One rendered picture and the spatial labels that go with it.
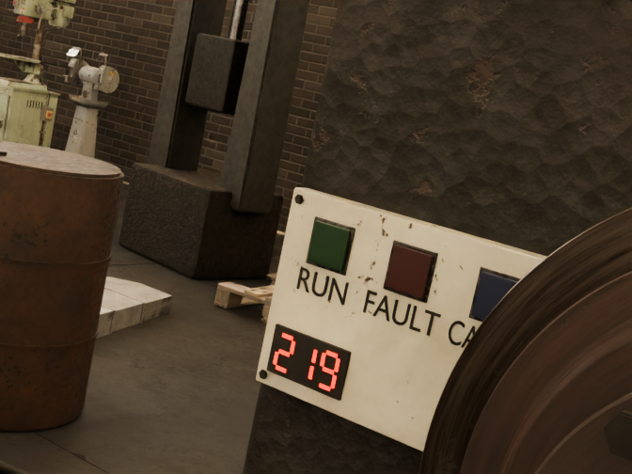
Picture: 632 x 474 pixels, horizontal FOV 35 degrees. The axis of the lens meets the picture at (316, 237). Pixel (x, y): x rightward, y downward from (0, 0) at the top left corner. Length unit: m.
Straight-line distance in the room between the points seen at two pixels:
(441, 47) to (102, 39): 8.95
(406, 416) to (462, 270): 0.13
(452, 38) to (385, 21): 0.07
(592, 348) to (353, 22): 0.40
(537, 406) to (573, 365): 0.03
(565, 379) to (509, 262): 0.20
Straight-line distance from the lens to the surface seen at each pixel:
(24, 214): 3.24
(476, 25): 0.82
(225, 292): 5.44
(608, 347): 0.58
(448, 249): 0.80
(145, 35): 9.35
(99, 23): 9.79
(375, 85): 0.86
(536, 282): 0.63
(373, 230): 0.83
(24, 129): 8.70
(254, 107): 5.90
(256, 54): 5.95
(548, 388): 0.61
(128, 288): 5.09
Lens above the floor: 1.34
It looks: 9 degrees down
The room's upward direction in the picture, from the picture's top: 12 degrees clockwise
